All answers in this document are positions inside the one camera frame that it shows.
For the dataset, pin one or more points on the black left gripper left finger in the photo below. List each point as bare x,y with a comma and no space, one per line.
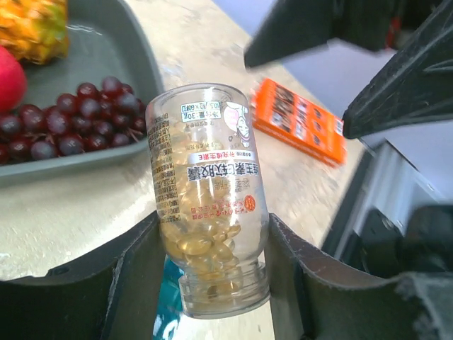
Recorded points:
110,292

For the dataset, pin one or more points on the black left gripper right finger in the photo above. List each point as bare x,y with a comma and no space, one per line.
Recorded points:
315,296

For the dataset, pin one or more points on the red pomegranate right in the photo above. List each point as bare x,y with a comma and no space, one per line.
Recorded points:
13,82

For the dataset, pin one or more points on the grey plastic fruit tray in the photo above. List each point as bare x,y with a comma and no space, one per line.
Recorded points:
76,77

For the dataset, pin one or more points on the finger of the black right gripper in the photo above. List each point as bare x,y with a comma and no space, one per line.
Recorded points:
296,26
413,87

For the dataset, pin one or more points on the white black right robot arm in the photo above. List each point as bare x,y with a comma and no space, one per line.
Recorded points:
397,214

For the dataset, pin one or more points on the teal weekly pill organizer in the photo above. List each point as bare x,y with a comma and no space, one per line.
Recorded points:
170,307

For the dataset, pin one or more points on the orange cardboard box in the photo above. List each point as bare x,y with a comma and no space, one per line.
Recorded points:
299,123

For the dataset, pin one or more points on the clear pill bottle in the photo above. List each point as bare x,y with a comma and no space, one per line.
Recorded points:
209,195

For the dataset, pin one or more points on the orange pineapple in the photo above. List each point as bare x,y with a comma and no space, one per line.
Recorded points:
35,30

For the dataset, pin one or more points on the dark red grape bunch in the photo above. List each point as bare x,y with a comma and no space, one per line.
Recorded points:
90,120

